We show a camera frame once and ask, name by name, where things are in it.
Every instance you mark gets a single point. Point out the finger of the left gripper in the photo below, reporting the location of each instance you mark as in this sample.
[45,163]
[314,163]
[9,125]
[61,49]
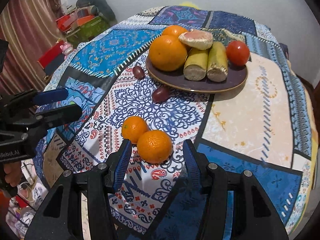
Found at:
[55,116]
[32,98]

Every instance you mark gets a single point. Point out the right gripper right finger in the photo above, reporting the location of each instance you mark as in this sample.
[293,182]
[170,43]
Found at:
[254,215]

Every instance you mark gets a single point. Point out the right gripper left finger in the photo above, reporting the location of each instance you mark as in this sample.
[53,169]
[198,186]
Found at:
[59,215]

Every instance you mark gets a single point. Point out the small tangerine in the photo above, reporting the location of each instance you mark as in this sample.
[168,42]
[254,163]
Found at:
[154,147]
[133,128]

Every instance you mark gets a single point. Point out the dark red grape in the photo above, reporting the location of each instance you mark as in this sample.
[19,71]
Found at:
[138,72]
[161,94]

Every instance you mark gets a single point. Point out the large orange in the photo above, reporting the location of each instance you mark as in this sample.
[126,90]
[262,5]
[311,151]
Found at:
[167,53]

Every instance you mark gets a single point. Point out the yellow sugarcane piece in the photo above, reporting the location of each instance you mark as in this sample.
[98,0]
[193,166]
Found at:
[217,65]
[195,67]

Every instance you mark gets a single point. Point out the medium orange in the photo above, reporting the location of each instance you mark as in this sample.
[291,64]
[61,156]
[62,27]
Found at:
[174,30]

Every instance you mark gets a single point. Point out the red tomato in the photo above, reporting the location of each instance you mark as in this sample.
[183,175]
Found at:
[238,53]

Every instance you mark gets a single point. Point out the peeled pomelo piece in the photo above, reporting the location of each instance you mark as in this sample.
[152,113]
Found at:
[201,40]

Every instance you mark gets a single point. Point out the left hand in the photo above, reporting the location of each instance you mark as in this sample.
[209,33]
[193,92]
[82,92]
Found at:
[13,173]

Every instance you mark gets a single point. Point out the red box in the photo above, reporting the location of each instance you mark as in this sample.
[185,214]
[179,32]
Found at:
[51,54]

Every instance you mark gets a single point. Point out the striped brown curtain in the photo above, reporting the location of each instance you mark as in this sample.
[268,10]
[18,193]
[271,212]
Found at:
[29,27]

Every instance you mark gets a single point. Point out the green storage box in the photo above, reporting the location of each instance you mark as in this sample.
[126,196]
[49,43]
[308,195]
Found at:
[87,31]

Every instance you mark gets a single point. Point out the patchwork patterned tablecloth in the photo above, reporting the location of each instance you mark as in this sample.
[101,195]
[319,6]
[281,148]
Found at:
[266,125]

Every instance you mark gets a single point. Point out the grey plush toy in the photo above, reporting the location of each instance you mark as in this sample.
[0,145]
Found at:
[102,8]

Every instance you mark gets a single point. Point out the yellow chair back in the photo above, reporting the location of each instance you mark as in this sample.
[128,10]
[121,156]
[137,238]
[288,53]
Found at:
[189,4]

